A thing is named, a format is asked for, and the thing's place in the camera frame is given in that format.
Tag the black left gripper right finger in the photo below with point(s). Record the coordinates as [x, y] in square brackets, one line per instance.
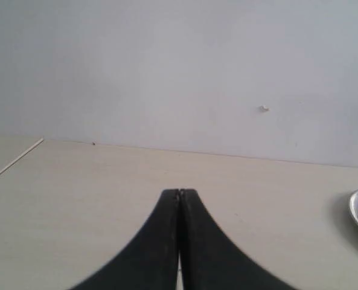
[209, 259]

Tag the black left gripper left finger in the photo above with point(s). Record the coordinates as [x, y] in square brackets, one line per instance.
[150, 259]

